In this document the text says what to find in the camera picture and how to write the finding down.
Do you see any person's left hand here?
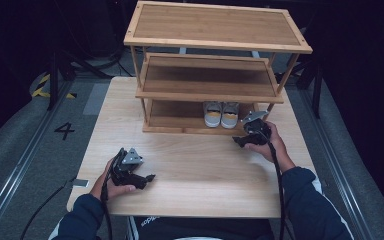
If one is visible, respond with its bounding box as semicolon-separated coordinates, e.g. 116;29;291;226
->
90;157;137;202

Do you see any black metal stand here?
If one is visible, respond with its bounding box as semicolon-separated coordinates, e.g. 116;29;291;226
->
295;54;325;120
47;49;113;112

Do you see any thin black floor cable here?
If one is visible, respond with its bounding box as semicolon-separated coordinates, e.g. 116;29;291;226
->
19;181;77;240

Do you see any person's dark clothing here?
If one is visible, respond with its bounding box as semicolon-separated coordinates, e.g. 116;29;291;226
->
127;215;276;240

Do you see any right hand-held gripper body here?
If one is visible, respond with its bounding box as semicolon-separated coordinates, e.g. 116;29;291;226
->
241;110;273;146

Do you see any metal floor rail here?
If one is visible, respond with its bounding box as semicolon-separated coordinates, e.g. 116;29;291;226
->
0;79;75;233
299;89;378;240

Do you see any person's right hand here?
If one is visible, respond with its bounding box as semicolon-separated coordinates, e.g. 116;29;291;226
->
244;120;297;173

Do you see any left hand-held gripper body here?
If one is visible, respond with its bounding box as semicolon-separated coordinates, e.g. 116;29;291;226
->
110;147;145;188

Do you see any wooden three-tier shoe rack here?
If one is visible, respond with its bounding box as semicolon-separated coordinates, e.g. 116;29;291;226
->
123;0;314;137

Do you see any grey shoe with yellow stripe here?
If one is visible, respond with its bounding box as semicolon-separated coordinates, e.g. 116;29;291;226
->
202;101;223;129
220;101;241;130

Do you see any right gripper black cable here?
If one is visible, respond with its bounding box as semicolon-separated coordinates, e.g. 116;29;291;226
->
261;130;286;240

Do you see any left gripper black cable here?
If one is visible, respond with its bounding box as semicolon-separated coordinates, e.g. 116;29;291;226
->
100;148;128;240

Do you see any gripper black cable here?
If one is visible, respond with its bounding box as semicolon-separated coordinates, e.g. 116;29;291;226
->
100;148;128;240
261;130;286;240

